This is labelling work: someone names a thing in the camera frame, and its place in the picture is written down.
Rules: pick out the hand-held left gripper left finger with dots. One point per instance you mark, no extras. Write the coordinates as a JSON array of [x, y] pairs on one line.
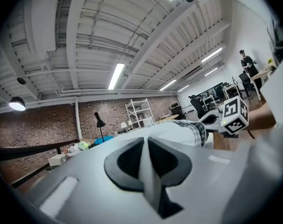
[[128, 162]]

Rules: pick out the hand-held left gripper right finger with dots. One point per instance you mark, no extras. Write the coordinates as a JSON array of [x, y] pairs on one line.
[[169, 164]]

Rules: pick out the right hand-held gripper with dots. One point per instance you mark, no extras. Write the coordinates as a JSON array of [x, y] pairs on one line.
[[234, 115]]

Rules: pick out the grey plaid pillowcase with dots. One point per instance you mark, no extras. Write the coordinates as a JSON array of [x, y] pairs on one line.
[[198, 130]]

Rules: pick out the white desk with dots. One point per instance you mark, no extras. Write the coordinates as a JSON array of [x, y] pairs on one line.
[[232, 90]]

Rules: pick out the blue plastic box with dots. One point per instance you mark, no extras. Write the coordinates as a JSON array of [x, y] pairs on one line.
[[104, 140]]

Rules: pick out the large black screen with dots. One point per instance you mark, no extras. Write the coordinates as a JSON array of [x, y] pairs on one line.
[[211, 92]]

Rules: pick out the black office chair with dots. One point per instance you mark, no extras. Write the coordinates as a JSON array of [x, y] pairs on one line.
[[178, 111], [198, 106], [245, 83]]

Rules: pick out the white table lamp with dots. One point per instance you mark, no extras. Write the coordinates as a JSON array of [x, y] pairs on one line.
[[124, 125]]

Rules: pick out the yellow-green bag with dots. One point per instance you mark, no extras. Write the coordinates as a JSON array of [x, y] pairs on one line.
[[83, 145]]

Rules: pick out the black floor lamp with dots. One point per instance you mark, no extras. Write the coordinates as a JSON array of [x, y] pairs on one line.
[[99, 123]]

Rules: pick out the long ceiling tube light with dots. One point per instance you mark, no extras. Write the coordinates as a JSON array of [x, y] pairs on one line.
[[211, 71], [167, 85], [116, 76], [211, 55]]

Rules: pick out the white metal shelf rack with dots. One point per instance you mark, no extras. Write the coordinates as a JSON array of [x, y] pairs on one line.
[[139, 113]]

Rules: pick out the light wooden table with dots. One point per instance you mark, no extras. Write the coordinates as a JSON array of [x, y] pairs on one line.
[[263, 74]]

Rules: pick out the white vertical pipe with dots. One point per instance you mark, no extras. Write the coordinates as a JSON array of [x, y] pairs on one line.
[[77, 118]]

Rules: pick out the white box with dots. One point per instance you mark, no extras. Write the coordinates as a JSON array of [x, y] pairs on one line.
[[57, 160]]

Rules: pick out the black metal railing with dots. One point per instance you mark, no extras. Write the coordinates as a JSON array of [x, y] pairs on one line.
[[27, 150]]

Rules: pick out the large black pendant lamp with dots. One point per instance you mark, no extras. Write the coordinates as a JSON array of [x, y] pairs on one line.
[[17, 103]]

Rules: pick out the small black pendant lamp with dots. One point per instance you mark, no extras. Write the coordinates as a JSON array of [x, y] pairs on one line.
[[21, 81]]

